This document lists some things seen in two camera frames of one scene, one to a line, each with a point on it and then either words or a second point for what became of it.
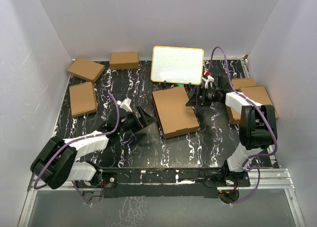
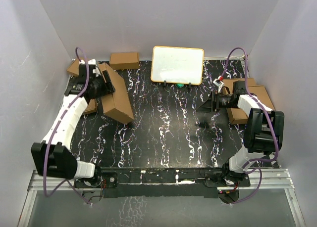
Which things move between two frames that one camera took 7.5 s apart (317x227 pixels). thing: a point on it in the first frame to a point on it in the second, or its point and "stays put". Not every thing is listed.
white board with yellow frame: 177,65 stays put
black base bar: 222,183 stays put
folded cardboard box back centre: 124,61 stays put
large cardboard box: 175,117 to 116,104
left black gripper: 138,118 to 107,78
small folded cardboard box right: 258,93 stays put
